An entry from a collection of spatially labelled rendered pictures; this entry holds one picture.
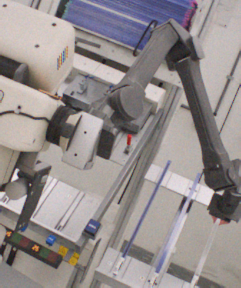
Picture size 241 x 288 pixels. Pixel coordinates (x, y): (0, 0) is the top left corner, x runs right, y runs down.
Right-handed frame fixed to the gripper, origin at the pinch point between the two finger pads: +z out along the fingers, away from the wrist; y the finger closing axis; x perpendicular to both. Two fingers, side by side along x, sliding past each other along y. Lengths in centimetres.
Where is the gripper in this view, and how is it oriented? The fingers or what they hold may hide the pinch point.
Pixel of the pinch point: (217, 221)
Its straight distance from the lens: 165.5
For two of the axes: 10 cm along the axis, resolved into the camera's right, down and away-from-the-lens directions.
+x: -4.0, 6.7, -6.2
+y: -9.1, -3.9, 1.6
